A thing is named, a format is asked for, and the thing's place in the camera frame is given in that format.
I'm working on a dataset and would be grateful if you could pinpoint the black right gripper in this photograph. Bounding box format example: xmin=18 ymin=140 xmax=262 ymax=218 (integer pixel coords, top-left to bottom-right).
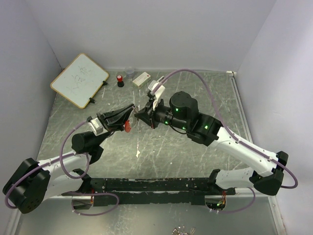
xmin=134 ymin=96 xmax=189 ymax=131

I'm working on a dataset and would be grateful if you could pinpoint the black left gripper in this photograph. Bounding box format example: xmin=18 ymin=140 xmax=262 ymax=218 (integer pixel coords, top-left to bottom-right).
xmin=94 ymin=103 xmax=134 ymax=146

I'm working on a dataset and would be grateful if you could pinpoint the metal key organizer red handle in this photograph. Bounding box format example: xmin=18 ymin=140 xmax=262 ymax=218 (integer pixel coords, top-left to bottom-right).
xmin=124 ymin=106 xmax=139 ymax=133

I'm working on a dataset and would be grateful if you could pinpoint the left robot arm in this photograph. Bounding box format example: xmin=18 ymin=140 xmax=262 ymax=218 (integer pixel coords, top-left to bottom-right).
xmin=2 ymin=103 xmax=135 ymax=214

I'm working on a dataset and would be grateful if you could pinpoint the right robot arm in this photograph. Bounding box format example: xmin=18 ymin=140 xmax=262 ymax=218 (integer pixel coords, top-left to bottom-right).
xmin=135 ymin=92 xmax=288 ymax=196

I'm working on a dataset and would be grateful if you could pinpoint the red black stamp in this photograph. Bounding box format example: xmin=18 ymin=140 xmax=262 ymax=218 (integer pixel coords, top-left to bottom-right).
xmin=116 ymin=75 xmax=124 ymax=88

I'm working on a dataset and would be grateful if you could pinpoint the white staples box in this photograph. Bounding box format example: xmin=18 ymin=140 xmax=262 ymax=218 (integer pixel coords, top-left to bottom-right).
xmin=132 ymin=72 xmax=151 ymax=88

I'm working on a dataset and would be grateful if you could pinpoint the clear plastic cup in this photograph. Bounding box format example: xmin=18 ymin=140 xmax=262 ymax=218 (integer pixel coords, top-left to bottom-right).
xmin=125 ymin=67 xmax=134 ymax=79

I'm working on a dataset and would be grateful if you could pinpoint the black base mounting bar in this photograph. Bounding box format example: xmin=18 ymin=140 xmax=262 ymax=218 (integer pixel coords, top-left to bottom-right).
xmin=74 ymin=178 xmax=235 ymax=206

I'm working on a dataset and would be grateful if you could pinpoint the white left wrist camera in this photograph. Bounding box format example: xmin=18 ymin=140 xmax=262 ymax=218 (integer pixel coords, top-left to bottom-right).
xmin=87 ymin=116 xmax=104 ymax=136

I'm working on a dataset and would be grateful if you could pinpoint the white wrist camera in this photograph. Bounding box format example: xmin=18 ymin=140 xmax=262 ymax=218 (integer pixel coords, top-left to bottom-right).
xmin=148 ymin=80 xmax=165 ymax=110
xmin=87 ymin=116 xmax=104 ymax=136

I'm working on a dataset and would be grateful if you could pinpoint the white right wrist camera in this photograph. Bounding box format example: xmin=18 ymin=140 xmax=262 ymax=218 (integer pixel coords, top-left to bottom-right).
xmin=148 ymin=80 xmax=165 ymax=110

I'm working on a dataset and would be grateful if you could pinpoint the small whiteboard wooden frame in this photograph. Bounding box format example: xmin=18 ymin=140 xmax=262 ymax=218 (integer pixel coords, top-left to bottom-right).
xmin=50 ymin=53 xmax=109 ymax=109

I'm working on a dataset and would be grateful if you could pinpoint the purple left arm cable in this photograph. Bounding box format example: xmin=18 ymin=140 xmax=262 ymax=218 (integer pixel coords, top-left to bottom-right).
xmin=4 ymin=119 xmax=120 ymax=216

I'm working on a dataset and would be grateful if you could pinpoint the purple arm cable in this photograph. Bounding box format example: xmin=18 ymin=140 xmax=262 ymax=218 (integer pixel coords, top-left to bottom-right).
xmin=153 ymin=69 xmax=299 ymax=214
xmin=4 ymin=119 xmax=120 ymax=216

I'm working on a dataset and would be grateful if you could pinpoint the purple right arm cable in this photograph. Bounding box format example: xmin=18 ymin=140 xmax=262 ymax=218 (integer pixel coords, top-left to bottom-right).
xmin=153 ymin=69 xmax=299 ymax=214

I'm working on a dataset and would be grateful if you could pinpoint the aluminium frame rail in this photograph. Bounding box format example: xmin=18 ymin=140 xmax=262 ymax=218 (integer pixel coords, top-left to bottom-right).
xmin=226 ymin=71 xmax=287 ymax=235

